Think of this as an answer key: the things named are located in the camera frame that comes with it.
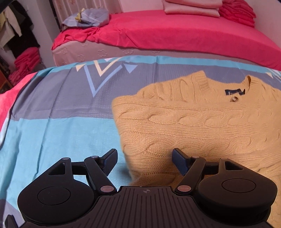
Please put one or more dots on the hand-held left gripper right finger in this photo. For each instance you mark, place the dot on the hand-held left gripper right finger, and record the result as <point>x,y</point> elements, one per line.
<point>179,162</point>

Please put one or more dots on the pale embossed mattress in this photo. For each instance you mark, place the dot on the pale embossed mattress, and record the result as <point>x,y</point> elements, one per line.
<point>87,54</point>

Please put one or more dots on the pink bed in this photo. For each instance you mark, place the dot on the pink bed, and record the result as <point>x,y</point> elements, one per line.
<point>175,30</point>

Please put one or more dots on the crumpled blue grey cloth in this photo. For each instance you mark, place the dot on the crumpled blue grey cloth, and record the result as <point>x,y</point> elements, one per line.
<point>87,18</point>

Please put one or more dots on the hanging clothes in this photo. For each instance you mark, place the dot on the hanging clothes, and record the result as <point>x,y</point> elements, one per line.
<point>15,26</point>

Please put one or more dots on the pink cloth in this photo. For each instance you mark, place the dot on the pink cloth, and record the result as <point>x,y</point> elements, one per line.
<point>11,98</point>

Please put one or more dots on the pile of red clothes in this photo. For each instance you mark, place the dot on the pile of red clothes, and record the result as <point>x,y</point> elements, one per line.
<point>26,63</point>

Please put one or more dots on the blue grey patterned bed sheet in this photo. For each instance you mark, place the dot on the blue grey patterned bed sheet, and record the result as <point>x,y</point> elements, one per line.
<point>54,122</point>

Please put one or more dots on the folded pink blanket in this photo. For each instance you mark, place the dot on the folded pink blanket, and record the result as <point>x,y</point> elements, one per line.
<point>191,2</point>
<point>191,12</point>

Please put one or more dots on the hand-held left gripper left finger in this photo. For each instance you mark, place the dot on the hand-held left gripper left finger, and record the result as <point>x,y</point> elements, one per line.
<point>110,157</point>

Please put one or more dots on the stack of folded red clothes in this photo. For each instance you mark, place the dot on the stack of folded red clothes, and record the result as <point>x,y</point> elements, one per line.
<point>238,12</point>

